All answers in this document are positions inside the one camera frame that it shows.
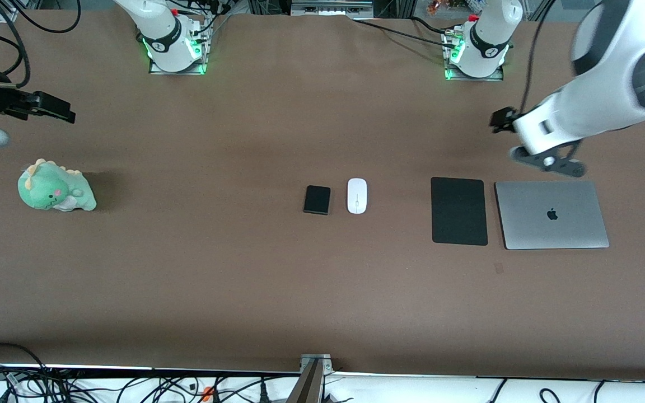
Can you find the white computer mouse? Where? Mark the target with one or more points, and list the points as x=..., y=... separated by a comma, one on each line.
x=357, y=196

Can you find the black phone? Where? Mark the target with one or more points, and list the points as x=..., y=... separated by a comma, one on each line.
x=317, y=200

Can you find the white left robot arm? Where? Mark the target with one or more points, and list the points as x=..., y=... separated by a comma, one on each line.
x=608, y=112

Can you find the black mouse pad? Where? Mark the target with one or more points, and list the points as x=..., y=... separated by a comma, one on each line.
x=459, y=211

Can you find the grey closed laptop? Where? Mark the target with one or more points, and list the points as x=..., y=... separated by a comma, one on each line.
x=552, y=224

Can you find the green dinosaur plush toy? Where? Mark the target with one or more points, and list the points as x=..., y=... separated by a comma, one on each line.
x=48, y=187

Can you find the colourful small items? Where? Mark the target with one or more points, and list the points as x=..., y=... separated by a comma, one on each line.
x=440, y=6

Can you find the grey metal box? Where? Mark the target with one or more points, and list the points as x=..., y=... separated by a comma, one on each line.
x=331, y=8

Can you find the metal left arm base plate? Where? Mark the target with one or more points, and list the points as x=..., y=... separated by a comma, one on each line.
x=476, y=78

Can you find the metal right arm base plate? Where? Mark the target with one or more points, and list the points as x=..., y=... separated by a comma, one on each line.
x=177, y=72

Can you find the aluminium post with bracket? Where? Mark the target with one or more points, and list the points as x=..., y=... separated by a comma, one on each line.
x=311, y=380

